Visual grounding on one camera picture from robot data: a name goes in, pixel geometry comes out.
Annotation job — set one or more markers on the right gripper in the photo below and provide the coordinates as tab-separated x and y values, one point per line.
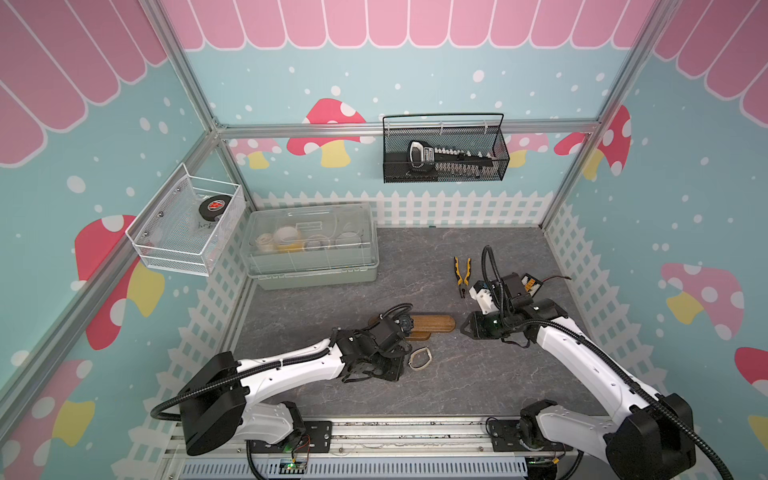
475	329

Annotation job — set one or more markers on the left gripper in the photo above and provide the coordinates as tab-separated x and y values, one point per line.
394	372

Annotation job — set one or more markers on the beige strap watch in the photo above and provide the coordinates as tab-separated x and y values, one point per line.
420	359

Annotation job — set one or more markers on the wooden watch stand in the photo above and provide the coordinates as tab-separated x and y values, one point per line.
424	326

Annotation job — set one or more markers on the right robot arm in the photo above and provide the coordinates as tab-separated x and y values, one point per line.
645	434

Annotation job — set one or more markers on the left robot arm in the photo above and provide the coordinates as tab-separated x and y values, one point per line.
228	399

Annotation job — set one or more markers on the black connector board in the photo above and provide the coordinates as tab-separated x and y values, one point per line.
532	284

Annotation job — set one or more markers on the yellow black pliers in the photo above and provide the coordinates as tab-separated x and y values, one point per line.
462	275

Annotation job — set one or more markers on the translucent plastic storage box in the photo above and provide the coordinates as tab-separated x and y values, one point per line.
312	246

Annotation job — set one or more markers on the black silver tool in basket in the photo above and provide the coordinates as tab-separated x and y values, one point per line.
423	158

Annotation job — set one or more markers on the black tape roll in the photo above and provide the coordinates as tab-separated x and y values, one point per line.
212	208

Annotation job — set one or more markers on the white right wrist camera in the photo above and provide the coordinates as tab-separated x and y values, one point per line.
484	298

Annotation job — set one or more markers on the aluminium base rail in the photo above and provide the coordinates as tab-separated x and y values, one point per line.
459	447

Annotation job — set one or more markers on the black wire mesh basket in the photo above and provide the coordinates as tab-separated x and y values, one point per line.
455	147

